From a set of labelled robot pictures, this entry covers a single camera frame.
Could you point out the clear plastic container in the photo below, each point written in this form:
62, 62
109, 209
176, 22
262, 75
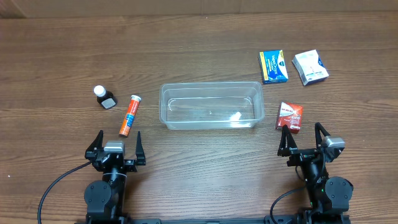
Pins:
211, 105

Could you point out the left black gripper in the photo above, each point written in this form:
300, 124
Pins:
133, 163

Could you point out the red white medicine box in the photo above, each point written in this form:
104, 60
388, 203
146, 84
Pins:
291, 115

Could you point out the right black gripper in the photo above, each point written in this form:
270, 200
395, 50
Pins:
286, 146

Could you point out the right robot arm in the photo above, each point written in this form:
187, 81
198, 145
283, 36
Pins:
329, 196

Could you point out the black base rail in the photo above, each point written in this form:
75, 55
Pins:
266, 220

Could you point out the white plaster box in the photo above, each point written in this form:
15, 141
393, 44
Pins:
310, 67

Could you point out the dark syrup bottle white cap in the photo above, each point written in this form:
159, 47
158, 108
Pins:
104, 97

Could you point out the orange effervescent tablet tube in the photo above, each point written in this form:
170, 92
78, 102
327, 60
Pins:
130, 115

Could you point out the blue lozenge box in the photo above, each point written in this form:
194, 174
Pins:
273, 66

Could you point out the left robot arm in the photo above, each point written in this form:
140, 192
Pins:
105, 197

